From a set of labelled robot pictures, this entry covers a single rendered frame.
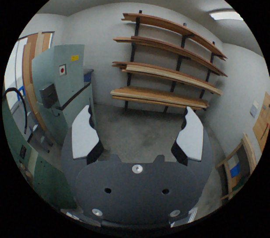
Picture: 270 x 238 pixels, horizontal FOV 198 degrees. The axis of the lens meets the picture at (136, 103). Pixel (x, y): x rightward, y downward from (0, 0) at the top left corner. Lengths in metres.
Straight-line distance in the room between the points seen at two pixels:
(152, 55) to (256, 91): 2.66
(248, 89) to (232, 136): 1.20
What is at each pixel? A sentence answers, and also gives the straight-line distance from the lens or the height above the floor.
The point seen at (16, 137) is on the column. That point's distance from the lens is 0.80.
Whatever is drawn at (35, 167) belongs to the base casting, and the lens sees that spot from 0.82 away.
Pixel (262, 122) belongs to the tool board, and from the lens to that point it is 2.43.
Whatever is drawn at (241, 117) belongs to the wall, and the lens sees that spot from 2.51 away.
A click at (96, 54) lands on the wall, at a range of 2.07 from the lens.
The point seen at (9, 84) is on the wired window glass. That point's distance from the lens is 2.24.
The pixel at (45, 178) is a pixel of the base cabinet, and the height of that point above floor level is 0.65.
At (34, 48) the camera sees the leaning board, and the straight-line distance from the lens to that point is 2.28.
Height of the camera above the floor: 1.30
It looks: 31 degrees down
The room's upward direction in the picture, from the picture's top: 10 degrees clockwise
